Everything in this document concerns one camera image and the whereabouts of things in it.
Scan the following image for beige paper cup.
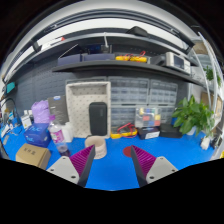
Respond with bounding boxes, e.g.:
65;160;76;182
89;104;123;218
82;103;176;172
85;136;107;159

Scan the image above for white small card stand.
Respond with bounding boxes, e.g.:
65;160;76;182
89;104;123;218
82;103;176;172
21;115;32;129

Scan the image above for clear box coloured parts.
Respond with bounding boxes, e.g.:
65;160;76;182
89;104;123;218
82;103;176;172
135;107;161;128

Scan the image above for dark grey booklet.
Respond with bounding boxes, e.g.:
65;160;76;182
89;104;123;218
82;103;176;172
48;95;69;125

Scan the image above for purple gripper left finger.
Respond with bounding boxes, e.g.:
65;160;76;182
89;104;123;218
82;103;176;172
47;145;95;187

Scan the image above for black rectangular case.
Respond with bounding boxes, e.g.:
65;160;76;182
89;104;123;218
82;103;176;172
89;102;107;136

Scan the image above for black flat device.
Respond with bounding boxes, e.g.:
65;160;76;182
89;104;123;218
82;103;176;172
159;124;182;138

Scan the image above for yellow tools on shelf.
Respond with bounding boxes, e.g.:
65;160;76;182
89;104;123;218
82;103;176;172
115;51;147;63

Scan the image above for white pegboard tray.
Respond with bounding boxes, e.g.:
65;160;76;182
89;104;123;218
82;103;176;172
66;81;111;138

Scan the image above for green potted plant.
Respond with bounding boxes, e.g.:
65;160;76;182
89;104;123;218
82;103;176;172
172;96;215;137

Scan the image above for plastic bottle purple label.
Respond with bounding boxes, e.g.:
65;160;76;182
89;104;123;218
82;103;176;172
48;115;70;156

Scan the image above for dark blue box shelf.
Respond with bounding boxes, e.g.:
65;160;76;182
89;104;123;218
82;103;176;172
58;53;115;66

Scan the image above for yellow multimeter red leads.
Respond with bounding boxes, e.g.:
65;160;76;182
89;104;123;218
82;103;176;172
110;123;138;139

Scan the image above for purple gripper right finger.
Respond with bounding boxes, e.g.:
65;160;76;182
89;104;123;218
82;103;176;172
131;145;178;187

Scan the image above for grey drawer organizer cabinet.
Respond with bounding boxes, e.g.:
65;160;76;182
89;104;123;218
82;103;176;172
66;76;178;127

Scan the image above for brown cardboard box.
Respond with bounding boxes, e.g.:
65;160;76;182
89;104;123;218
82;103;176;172
16;143;51;169

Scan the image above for white small box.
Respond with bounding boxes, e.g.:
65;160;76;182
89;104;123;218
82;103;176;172
62;122;73;143

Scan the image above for blue cardboard box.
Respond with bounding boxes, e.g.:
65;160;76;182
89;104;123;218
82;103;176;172
24;123;51;148

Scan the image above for purple plastic bag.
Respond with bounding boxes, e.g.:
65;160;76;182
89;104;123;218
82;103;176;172
31;100;50;123

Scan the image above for grey wall shelf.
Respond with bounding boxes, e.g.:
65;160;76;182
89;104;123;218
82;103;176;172
52;60;202;85

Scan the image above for red round coaster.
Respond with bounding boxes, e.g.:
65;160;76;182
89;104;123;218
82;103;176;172
123;146;131;158

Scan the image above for black box white label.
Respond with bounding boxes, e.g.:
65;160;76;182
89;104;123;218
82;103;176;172
138;127;160;140

